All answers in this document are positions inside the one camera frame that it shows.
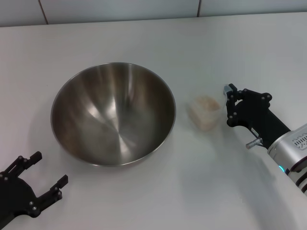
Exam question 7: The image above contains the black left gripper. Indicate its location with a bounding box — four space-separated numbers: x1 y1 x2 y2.
0 151 69 227

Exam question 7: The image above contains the stainless steel mixing bowl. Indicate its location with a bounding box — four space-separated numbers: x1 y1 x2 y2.
50 62 177 167

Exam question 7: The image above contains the grey cable with metal plug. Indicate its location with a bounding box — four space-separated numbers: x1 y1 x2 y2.
246 138 263 150

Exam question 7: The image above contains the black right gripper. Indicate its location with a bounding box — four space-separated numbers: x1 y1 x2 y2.
226 83 292 148

